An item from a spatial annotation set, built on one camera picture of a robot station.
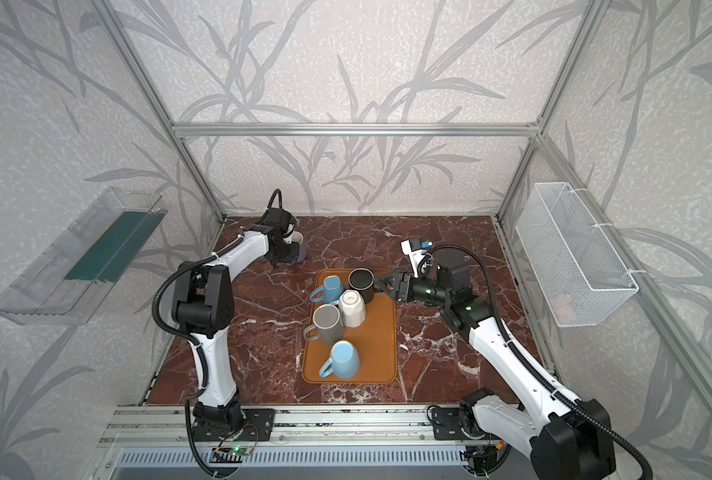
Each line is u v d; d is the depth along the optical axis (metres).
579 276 0.61
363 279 0.91
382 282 0.67
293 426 0.75
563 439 0.38
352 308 0.84
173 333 0.53
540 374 0.44
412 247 0.67
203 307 0.55
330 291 0.89
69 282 0.63
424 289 0.65
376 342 0.88
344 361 0.76
